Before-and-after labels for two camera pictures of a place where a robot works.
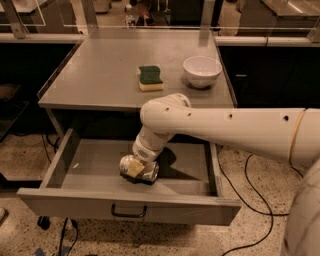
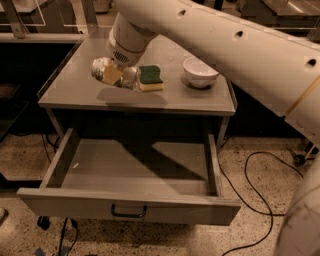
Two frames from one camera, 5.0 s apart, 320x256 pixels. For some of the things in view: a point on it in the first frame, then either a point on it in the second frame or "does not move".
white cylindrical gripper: [144, 154] → [127, 56]
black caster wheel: [44, 222] does not move
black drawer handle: [128, 215] does not move
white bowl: [201, 70] does not move
